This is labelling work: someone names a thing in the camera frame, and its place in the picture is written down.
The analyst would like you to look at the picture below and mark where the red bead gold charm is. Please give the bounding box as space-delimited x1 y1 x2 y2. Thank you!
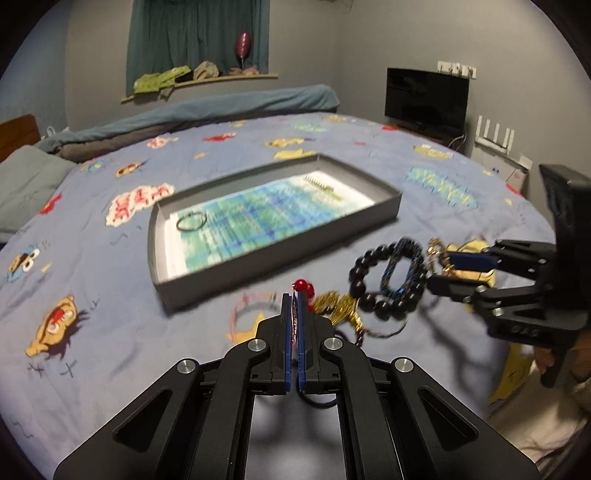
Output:
293 279 367 347

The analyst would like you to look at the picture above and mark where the pink string bracelet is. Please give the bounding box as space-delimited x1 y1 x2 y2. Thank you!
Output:
225 290 281 345

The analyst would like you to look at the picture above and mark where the large black bead bracelet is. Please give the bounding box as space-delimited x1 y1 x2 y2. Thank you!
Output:
348 241 429 322

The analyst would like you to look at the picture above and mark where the gold round crown brooch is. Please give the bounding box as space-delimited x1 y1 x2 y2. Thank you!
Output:
427 238 496 287

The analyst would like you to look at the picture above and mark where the blue beaded bracelet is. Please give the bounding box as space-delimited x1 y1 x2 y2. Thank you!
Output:
380 237 429 301

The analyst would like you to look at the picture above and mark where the person's right hand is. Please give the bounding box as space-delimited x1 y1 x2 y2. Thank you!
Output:
534 347 555 374

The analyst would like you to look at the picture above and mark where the white wifi router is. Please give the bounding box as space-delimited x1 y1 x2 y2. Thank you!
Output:
474 115 533 171

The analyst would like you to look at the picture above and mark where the grey shallow cardboard tray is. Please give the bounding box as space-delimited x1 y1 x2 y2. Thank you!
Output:
147 154 402 311

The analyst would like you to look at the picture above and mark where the blue green printed paper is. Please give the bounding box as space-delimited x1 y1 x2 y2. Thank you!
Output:
164 170 375 279

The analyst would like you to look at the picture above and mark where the gold hair clip bar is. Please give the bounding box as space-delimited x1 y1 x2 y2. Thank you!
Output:
304 175 342 201

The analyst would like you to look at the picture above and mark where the black tv monitor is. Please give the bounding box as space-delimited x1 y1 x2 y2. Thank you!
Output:
385 68 470 137

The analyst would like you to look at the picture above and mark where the blue cartoon bed sheet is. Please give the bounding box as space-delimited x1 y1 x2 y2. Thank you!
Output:
1 113 554 478

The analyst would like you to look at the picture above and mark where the teal folded blanket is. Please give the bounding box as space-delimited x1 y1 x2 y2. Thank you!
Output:
35 84 339 163

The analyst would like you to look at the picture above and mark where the pink cloth on shelf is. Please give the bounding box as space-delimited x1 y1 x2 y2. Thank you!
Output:
228 67 259 76

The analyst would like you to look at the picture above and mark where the grey blue pillow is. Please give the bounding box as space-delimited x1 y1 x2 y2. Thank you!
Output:
0 146 76 243

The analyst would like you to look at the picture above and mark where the beige crumpled cloth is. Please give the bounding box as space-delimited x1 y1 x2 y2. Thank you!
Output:
193 61 219 81

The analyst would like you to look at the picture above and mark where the green cloth on shelf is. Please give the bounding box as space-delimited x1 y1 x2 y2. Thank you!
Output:
133 65 192 99

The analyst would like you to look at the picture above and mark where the maroon balloon ornament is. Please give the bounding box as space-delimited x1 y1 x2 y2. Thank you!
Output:
235 31 252 70

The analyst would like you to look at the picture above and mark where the wooden headboard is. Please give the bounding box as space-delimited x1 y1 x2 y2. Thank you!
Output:
0 114 41 162

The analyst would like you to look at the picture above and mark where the green curtain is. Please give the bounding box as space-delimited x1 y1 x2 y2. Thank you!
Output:
125 0 270 95

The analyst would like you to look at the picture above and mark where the thin black ring bracelet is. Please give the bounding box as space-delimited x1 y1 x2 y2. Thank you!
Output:
175 210 208 233

